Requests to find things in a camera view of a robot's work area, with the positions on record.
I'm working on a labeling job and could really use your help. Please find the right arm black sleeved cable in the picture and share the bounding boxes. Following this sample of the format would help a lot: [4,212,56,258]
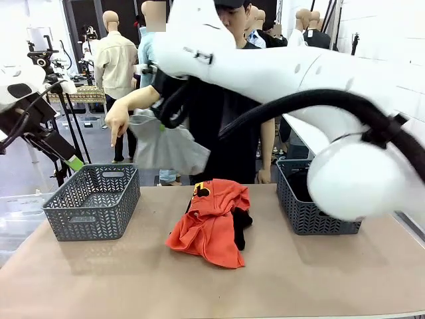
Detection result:
[158,75,425,184]

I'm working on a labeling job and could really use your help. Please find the table with patterned cloth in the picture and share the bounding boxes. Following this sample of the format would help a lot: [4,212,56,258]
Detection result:
[46,84,107,104]

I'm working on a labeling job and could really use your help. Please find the black camera tripod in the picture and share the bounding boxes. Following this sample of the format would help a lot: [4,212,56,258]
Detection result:
[49,74,92,187]

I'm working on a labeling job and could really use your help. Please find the mannequin in blue shirt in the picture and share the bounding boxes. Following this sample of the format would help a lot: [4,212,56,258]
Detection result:
[247,5,268,49]

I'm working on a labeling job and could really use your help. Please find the mannequin in white shirt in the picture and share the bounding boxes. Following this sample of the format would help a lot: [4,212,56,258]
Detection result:
[287,9,313,47]

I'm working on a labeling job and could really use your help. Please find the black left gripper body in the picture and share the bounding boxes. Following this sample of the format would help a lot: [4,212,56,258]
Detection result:
[15,92,78,163]

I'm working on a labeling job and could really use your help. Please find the mannequin in black shirt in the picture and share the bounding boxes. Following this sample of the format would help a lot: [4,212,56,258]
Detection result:
[303,11,339,51]

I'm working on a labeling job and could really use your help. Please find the orange printed t-shirt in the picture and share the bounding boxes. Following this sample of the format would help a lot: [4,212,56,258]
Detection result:
[165,178,252,269]

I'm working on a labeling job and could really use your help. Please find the person's left hand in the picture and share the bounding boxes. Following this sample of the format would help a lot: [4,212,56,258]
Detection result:
[257,169,274,185]

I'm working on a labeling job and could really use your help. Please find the grey perforated plastic basket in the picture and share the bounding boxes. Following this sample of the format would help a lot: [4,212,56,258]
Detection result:
[42,163,141,243]
[276,158,363,236]

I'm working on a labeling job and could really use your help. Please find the person's right hand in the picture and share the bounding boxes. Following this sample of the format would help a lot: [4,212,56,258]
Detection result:
[104,99,131,148]

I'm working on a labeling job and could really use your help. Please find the person's left forearm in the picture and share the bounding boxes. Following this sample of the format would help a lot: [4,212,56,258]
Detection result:
[260,116,277,172]

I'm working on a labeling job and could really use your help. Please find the person's right forearm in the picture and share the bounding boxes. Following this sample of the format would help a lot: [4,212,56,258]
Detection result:
[118,84,162,111]

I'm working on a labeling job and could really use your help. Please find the grey t-shirt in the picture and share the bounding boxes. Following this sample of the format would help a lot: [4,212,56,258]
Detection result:
[128,108,211,176]

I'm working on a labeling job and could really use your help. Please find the mannequin in light blue fleece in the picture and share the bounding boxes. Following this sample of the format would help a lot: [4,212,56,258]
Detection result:
[137,0,183,186]

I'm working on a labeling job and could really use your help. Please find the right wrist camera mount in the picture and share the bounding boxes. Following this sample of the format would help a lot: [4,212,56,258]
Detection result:
[133,62,159,76]

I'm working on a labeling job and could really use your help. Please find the white side table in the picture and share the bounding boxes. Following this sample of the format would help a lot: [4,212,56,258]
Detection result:
[282,112,333,157]

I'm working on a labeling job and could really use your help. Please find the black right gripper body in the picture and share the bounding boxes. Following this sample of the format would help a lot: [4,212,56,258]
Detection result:
[152,70,182,112]

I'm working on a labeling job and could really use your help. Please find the mannequin in beige shirt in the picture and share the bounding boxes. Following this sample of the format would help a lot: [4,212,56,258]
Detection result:
[93,10,139,164]

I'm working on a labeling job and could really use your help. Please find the person in black t-shirt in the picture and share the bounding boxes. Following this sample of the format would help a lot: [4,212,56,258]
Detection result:
[185,0,278,185]

